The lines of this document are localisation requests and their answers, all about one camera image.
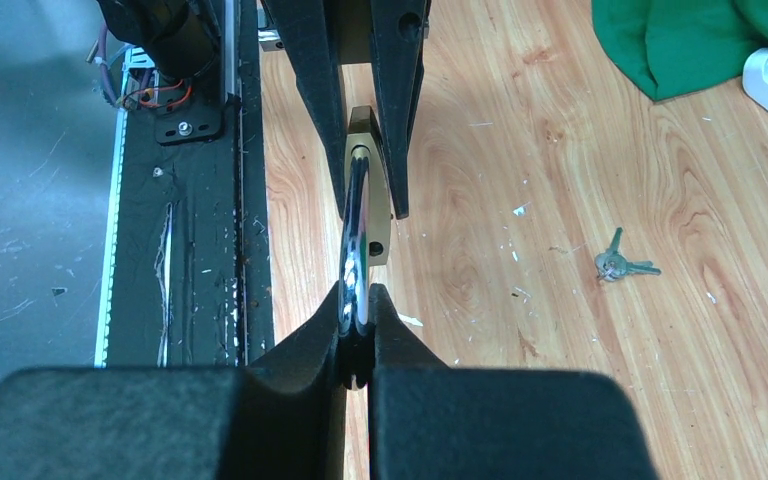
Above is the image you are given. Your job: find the green t-shirt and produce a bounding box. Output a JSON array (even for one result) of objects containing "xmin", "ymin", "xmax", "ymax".
[{"xmin": 591, "ymin": 0, "xmax": 768, "ymax": 102}]

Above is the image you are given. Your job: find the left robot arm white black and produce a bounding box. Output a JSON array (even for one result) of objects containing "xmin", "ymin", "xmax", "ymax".
[{"xmin": 99, "ymin": 0, "xmax": 431, "ymax": 219}]

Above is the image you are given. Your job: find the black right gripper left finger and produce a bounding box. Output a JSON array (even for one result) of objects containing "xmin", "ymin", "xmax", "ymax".
[{"xmin": 0, "ymin": 290, "xmax": 346, "ymax": 479}]

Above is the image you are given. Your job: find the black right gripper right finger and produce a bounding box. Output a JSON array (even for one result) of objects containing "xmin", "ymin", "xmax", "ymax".
[{"xmin": 368, "ymin": 284, "xmax": 657, "ymax": 479}]

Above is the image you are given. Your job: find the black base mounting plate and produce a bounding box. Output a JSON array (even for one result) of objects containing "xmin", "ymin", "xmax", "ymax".
[{"xmin": 94, "ymin": 1, "xmax": 274, "ymax": 368}]

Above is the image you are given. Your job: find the silver key bunch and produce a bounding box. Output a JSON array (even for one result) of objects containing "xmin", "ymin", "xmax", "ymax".
[{"xmin": 594, "ymin": 227, "xmax": 662, "ymax": 282}]

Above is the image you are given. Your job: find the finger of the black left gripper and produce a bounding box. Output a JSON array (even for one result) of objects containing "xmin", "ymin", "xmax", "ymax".
[
  {"xmin": 262, "ymin": 0, "xmax": 347, "ymax": 215},
  {"xmin": 370, "ymin": 0, "xmax": 431, "ymax": 219}
]

